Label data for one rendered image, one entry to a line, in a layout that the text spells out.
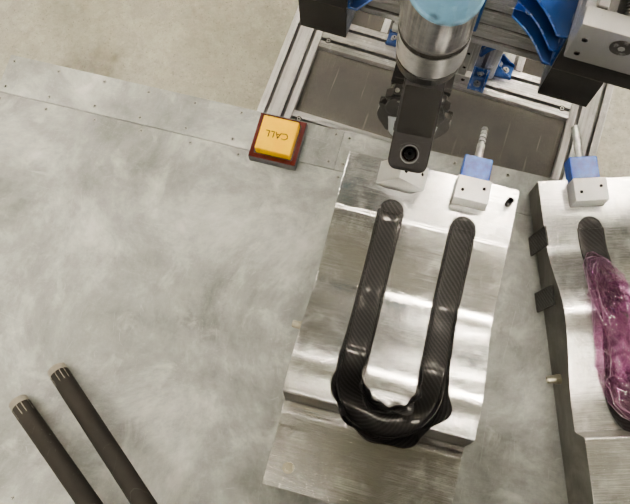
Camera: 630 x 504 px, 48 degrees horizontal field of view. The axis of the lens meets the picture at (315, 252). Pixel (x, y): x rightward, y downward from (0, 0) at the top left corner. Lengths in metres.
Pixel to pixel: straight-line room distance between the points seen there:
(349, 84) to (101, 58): 0.80
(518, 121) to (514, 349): 0.90
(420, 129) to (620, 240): 0.45
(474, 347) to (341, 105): 1.01
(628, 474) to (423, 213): 0.44
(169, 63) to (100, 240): 1.12
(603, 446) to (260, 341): 0.51
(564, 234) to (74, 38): 1.67
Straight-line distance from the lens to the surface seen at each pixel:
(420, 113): 0.81
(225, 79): 2.18
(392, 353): 0.98
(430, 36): 0.71
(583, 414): 1.08
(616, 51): 1.16
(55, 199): 1.25
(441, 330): 1.03
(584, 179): 1.14
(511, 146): 1.89
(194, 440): 1.11
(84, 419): 1.11
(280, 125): 1.17
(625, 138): 2.23
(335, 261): 1.04
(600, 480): 1.04
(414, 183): 1.04
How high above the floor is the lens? 1.89
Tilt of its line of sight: 75 degrees down
